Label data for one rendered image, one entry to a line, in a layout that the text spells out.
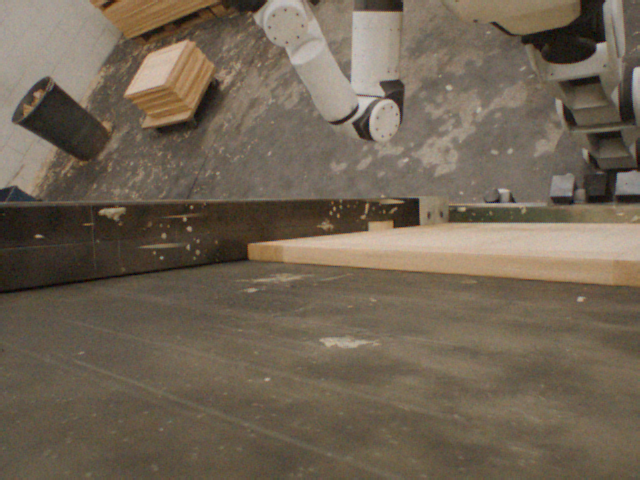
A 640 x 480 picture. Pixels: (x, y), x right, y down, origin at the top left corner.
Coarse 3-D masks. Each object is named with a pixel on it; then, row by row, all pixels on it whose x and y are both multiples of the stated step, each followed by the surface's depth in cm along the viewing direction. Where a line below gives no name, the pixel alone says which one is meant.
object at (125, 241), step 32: (0, 224) 39; (32, 224) 41; (64, 224) 43; (96, 224) 46; (128, 224) 48; (160, 224) 51; (192, 224) 54; (224, 224) 57; (256, 224) 61; (288, 224) 66; (320, 224) 71; (352, 224) 77; (416, 224) 93; (0, 256) 39; (32, 256) 41; (64, 256) 43; (96, 256) 46; (128, 256) 48; (160, 256) 51; (192, 256) 54; (224, 256) 58; (0, 288) 40
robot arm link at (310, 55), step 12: (312, 24) 85; (312, 36) 85; (288, 48) 86; (300, 48) 86; (312, 48) 84; (324, 48) 83; (300, 60) 84; (312, 60) 83; (324, 60) 83; (300, 72) 85; (312, 72) 84
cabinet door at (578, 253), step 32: (448, 224) 98; (480, 224) 95; (512, 224) 91; (544, 224) 88; (576, 224) 86; (608, 224) 84; (256, 256) 59; (288, 256) 56; (320, 256) 53; (352, 256) 51; (384, 256) 49; (416, 256) 47; (448, 256) 45; (480, 256) 43; (512, 256) 41; (544, 256) 40; (576, 256) 39; (608, 256) 39
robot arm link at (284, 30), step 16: (240, 0) 74; (256, 0) 74; (272, 0) 75; (288, 0) 74; (320, 0) 77; (256, 16) 77; (272, 16) 74; (288, 16) 74; (304, 16) 74; (272, 32) 75; (288, 32) 76; (304, 32) 76
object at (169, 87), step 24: (168, 48) 376; (192, 48) 365; (144, 72) 381; (168, 72) 353; (192, 72) 366; (144, 96) 373; (168, 96) 362; (192, 96) 366; (168, 120) 380; (192, 120) 372
